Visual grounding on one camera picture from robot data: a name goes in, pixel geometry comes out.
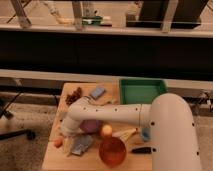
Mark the green background box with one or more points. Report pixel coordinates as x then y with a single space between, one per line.
92 21

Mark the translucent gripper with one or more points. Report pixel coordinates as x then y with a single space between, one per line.
68 144

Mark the wooden spoon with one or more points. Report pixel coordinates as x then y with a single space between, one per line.
111 102

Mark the black handled tool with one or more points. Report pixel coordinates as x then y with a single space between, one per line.
142 150

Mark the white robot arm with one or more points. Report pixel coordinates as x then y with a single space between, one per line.
173 134

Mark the yellow red apple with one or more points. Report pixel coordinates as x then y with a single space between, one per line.
106 131

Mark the orange bowl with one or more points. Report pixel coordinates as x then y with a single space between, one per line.
112 151

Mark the purple bowl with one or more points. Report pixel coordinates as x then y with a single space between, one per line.
91 126

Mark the brown grape bunch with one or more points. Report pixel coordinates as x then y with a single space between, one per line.
71 98

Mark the green plastic tray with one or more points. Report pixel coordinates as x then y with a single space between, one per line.
140 91

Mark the small blue cup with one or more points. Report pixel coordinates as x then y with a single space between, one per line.
145 134

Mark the blue crumpled cloth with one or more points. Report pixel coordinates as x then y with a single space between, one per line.
81 143

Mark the blue sponge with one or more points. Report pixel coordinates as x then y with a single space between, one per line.
97 92

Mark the office chair base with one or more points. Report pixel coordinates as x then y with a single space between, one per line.
11 129

